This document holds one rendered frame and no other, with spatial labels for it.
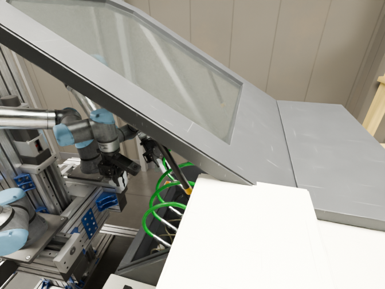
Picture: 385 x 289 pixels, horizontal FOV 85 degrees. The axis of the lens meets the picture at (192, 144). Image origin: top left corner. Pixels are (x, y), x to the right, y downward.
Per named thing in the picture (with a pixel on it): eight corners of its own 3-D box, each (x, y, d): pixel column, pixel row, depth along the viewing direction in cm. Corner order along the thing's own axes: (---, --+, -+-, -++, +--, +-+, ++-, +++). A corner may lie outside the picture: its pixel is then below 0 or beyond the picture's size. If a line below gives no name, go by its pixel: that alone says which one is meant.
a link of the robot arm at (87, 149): (75, 155, 129) (68, 135, 122) (95, 145, 138) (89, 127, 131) (85, 161, 122) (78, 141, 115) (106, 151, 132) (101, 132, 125)
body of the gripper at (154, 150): (157, 160, 111) (147, 140, 112) (167, 153, 105) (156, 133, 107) (146, 164, 105) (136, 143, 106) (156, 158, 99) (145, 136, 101)
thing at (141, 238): (170, 193, 148) (169, 175, 140) (176, 194, 147) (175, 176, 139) (124, 286, 96) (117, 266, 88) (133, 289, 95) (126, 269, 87)
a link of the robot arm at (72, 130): (58, 138, 77) (90, 131, 82) (60, 152, 69) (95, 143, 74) (51, 118, 73) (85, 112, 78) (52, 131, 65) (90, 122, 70)
